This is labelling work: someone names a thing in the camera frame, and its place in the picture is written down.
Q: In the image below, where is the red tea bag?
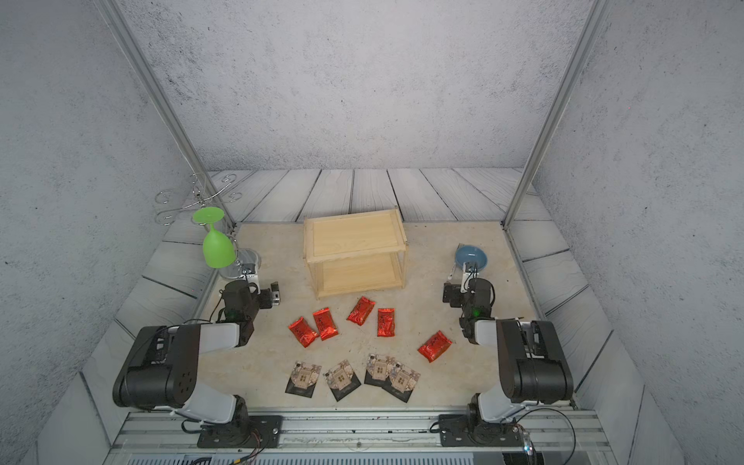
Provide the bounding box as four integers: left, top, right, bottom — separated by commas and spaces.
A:
347, 296, 376, 327
377, 308, 395, 337
418, 331, 453, 363
289, 317, 319, 348
313, 307, 339, 341

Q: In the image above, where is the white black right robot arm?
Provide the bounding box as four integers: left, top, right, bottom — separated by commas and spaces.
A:
430, 277, 574, 457

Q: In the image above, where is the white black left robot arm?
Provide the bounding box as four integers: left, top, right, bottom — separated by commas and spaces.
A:
112, 280, 283, 458

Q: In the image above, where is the black floral tea bag leftmost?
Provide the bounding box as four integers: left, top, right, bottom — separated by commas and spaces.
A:
285, 362, 322, 398

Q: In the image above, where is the black floral tea bag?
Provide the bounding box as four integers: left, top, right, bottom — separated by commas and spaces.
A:
324, 360, 362, 402
285, 362, 322, 398
383, 362, 420, 403
364, 354, 397, 388

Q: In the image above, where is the black floral tea bag rightmost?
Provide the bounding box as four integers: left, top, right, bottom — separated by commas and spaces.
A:
383, 362, 420, 403

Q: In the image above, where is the wooden two-tier shelf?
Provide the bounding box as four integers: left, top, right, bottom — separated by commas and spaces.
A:
303, 208, 409, 298

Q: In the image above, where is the blue ceramic bowl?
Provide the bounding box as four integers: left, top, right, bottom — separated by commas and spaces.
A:
455, 244, 488, 272

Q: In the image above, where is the green plastic wine glass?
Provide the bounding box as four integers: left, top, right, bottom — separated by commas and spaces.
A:
193, 207, 236, 269

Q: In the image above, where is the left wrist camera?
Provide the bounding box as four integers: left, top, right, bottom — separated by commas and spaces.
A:
259, 282, 281, 309

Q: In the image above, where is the silver wire glass rack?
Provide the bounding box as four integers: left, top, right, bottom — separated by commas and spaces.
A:
155, 172, 261, 281

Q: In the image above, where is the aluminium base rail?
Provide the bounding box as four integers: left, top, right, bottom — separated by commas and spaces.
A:
106, 406, 616, 464

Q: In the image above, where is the left aluminium frame post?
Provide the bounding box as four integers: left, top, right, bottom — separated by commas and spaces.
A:
95, 0, 236, 234

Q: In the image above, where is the aluminium frame post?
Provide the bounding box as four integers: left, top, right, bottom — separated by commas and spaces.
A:
95, 0, 236, 234
502, 0, 611, 232

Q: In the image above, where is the right aluminium frame post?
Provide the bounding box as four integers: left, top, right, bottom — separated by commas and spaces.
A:
502, 0, 611, 232

